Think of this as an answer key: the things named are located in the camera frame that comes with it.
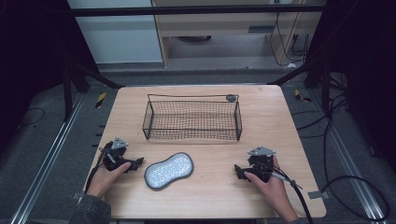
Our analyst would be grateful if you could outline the black metal stand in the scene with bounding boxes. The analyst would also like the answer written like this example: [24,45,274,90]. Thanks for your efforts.
[61,57,126,123]
[266,46,348,115]

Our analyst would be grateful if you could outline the yellow black striped tape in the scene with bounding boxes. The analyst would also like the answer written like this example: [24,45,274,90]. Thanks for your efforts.
[293,89,313,104]
[94,91,107,109]

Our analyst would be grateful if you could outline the aluminium floor rail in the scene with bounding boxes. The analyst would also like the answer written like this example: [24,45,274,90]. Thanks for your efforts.
[8,92,86,224]
[311,90,389,224]

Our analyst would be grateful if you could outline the thick black floor cable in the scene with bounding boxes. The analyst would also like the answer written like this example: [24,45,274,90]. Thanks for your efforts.
[319,92,392,222]

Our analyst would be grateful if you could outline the white cabinet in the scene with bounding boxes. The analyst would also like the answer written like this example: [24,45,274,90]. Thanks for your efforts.
[66,0,164,65]

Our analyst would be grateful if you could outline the person's right hand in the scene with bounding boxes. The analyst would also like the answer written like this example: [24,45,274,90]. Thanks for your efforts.
[243,155,301,224]

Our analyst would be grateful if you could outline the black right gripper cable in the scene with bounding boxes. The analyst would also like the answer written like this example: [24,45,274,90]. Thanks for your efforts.
[264,168,315,224]

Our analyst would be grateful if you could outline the person's left hand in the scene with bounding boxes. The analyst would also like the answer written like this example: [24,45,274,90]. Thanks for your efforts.
[86,161,133,199]

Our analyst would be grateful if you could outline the light wooden desk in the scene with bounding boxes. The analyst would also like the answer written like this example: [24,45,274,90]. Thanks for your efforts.
[150,0,327,68]

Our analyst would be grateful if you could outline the black wire mesh basket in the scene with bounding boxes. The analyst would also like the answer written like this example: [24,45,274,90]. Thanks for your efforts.
[141,93,244,142]

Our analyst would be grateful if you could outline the dark curtain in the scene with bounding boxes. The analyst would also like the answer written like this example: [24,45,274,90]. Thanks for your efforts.
[0,0,101,150]
[306,0,396,172]

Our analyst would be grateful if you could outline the grey metal table bracket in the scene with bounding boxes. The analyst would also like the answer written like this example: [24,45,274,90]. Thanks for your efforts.
[306,189,330,201]

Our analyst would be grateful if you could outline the black horizontal frame bar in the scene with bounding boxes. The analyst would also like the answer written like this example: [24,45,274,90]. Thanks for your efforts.
[66,4,327,19]

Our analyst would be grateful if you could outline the thin black floor cable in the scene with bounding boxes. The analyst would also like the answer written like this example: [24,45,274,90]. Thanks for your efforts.
[17,106,47,128]

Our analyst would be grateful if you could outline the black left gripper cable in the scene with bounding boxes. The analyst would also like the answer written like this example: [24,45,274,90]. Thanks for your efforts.
[84,147,108,194]

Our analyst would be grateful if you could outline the black hanging desk cables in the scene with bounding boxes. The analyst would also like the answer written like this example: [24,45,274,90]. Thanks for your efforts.
[268,2,313,68]

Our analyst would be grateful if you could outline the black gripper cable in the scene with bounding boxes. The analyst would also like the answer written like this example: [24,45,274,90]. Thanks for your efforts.
[264,168,315,224]
[84,147,108,194]

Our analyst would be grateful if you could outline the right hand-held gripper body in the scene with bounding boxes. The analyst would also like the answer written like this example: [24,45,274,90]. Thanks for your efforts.
[247,146,279,184]

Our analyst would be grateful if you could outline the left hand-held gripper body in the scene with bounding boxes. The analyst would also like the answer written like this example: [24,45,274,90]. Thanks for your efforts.
[102,136,130,172]

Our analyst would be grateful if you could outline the grey oval scrubbing pad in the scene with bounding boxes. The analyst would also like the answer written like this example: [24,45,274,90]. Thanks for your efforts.
[143,151,195,191]

